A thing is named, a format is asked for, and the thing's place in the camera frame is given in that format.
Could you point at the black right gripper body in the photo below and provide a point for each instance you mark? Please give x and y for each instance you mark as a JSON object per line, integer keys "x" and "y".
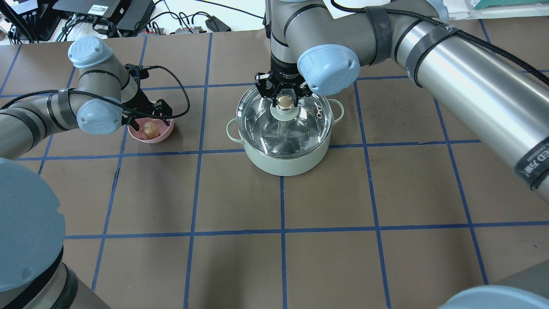
{"x": 284, "y": 73}

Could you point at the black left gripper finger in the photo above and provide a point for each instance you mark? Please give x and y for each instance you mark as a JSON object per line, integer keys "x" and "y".
{"x": 160, "y": 108}
{"x": 132, "y": 123}

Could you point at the glass pot lid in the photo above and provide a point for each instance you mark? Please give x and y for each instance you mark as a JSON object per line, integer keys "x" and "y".
{"x": 280, "y": 134}

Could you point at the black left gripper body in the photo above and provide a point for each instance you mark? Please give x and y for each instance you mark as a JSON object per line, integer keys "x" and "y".
{"x": 138, "y": 101}

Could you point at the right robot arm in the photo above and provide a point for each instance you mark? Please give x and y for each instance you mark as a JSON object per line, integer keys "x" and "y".
{"x": 501, "y": 98}

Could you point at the pink bowl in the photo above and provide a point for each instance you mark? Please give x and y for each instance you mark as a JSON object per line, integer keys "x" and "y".
{"x": 165, "y": 126}

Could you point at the brown egg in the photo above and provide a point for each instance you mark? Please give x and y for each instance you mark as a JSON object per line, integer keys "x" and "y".
{"x": 150, "y": 130}

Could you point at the pale green electric pot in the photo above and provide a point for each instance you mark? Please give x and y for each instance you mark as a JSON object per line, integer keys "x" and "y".
{"x": 292, "y": 166}

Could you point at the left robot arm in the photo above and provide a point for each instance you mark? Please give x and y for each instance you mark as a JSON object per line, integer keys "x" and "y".
{"x": 33, "y": 274}

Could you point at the black power adapter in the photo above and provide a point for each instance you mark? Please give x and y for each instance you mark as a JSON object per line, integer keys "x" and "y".
{"x": 216, "y": 25}

